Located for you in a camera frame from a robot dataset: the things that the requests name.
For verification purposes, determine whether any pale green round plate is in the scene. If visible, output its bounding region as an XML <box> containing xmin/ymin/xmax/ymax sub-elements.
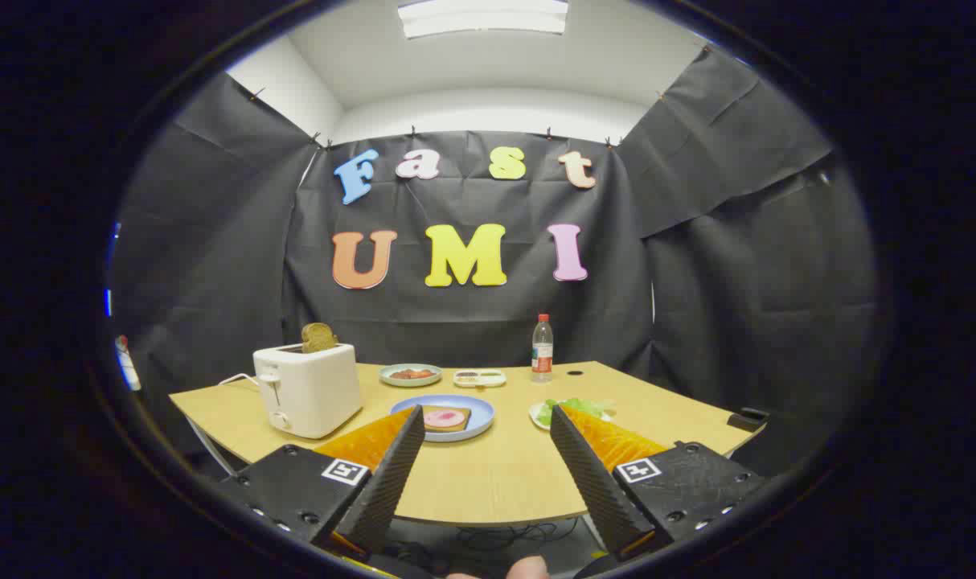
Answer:
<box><xmin>379</xmin><ymin>363</ymin><xmax>443</xmax><ymax>388</ymax></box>

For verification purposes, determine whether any white toaster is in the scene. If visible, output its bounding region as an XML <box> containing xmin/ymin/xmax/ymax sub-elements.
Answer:
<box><xmin>252</xmin><ymin>343</ymin><xmax>363</xmax><ymax>440</ymax></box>

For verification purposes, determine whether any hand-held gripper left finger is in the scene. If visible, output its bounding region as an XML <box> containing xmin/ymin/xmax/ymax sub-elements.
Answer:
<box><xmin>215</xmin><ymin>404</ymin><xmax>426</xmax><ymax>564</ymax></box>

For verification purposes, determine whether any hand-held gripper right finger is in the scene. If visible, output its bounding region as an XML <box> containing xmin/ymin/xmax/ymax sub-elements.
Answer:
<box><xmin>549</xmin><ymin>404</ymin><xmax>770</xmax><ymax>564</ymax></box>

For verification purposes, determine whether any bread slice under ham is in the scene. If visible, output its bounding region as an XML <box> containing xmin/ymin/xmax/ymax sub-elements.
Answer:
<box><xmin>420</xmin><ymin>404</ymin><xmax>472</xmax><ymax>433</ymax></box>

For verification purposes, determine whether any blue round plate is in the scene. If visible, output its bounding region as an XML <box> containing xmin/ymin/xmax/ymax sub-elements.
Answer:
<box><xmin>390</xmin><ymin>394</ymin><xmax>496</xmax><ymax>443</ymax></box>

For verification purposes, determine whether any blue lit screen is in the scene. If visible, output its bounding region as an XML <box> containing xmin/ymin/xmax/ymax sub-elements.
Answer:
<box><xmin>104</xmin><ymin>224</ymin><xmax>122</xmax><ymax>318</ymax></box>

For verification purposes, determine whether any white square plate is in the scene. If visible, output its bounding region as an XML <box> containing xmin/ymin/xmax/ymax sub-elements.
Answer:
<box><xmin>528</xmin><ymin>400</ymin><xmax>613</xmax><ymax>431</ymax></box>

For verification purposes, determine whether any white and red device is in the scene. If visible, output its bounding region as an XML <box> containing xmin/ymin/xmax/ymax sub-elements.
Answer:
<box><xmin>115</xmin><ymin>335</ymin><xmax>141</xmax><ymax>392</ymax></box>

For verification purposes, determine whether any brown toast slice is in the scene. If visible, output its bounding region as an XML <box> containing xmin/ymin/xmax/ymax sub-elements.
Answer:
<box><xmin>301</xmin><ymin>322</ymin><xmax>339</xmax><ymax>354</ymax></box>

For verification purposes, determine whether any clear plastic bottle red cap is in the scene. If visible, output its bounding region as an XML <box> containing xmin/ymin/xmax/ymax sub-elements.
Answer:
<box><xmin>531</xmin><ymin>314</ymin><xmax>554</xmax><ymax>383</ymax></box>

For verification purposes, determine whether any ceiling light panel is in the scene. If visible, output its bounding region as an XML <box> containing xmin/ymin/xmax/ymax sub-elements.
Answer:
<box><xmin>397</xmin><ymin>0</ymin><xmax>570</xmax><ymax>39</ymax></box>

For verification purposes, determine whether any black backdrop cloth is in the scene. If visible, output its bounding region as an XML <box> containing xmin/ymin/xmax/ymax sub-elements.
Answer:
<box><xmin>110</xmin><ymin>44</ymin><xmax>883</xmax><ymax>483</ymax></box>

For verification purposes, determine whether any green lettuce leaf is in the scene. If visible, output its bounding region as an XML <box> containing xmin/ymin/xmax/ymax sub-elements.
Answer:
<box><xmin>536</xmin><ymin>397</ymin><xmax>616</xmax><ymax>427</ymax></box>

